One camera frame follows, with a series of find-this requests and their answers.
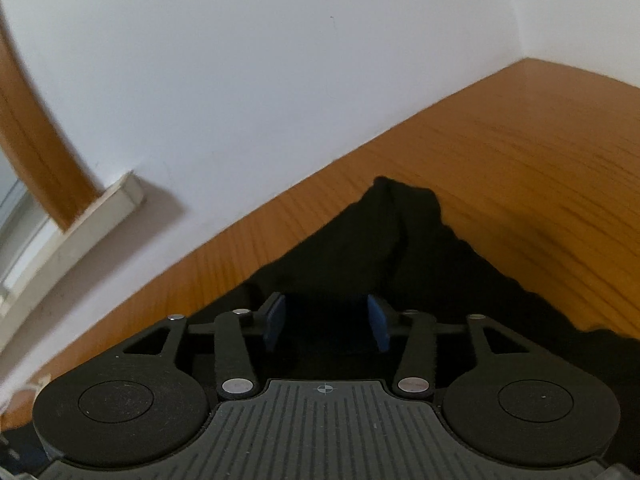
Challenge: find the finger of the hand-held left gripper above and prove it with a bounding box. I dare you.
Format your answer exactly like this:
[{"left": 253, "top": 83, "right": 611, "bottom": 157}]
[{"left": 0, "top": 430, "right": 48, "bottom": 476}]

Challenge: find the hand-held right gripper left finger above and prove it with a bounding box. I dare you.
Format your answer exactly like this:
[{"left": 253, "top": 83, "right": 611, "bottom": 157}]
[{"left": 117, "top": 292, "right": 287, "bottom": 401}]

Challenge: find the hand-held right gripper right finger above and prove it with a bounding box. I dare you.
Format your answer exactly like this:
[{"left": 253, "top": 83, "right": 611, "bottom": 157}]
[{"left": 367, "top": 293, "right": 538, "bottom": 401}]

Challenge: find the black garment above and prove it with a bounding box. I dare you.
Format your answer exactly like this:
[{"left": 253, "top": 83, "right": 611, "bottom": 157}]
[{"left": 192, "top": 176, "right": 640, "bottom": 396}]

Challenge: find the beige window sill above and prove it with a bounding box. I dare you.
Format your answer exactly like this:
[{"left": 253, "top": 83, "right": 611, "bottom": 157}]
[{"left": 0, "top": 171, "right": 147, "bottom": 356}]

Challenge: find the white window blind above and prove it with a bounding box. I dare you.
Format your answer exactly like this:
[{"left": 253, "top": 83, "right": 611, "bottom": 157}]
[{"left": 0, "top": 155, "right": 53, "bottom": 291}]

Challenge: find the wooden window frame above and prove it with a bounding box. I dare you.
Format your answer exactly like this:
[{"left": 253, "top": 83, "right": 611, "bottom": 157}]
[{"left": 0, "top": 25, "right": 101, "bottom": 231}]

